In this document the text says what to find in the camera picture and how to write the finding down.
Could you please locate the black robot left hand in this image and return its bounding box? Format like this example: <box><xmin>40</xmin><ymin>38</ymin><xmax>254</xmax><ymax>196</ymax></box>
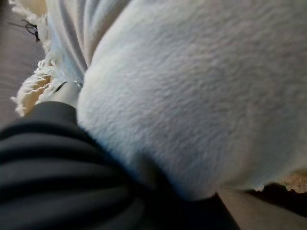
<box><xmin>0</xmin><ymin>82</ymin><xmax>241</xmax><ymax>230</ymax></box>

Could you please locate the cream fringed blanket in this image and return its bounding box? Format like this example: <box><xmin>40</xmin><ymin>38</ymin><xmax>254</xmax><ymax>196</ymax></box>
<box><xmin>8</xmin><ymin>0</ymin><xmax>307</xmax><ymax>202</ymax></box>

